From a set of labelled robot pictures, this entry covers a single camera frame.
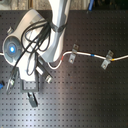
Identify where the blue cable in background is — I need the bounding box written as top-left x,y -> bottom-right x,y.
87,0 -> 94,13

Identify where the right metal cable clip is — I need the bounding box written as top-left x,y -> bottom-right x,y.
101,50 -> 114,70

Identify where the metal cable clip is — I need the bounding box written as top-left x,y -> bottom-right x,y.
101,50 -> 114,70
69,44 -> 79,64

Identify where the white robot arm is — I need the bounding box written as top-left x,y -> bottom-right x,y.
3,0 -> 71,107

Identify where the metal clip at left edge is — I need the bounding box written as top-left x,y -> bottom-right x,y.
6,67 -> 19,95

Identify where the white cable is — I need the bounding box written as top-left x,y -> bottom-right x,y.
47,51 -> 128,70

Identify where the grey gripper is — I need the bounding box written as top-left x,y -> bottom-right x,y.
20,80 -> 39,107

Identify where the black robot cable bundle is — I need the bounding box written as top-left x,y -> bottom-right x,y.
7,18 -> 64,96

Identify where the left metal cable clip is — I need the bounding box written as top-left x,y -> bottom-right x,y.
69,44 -> 79,64

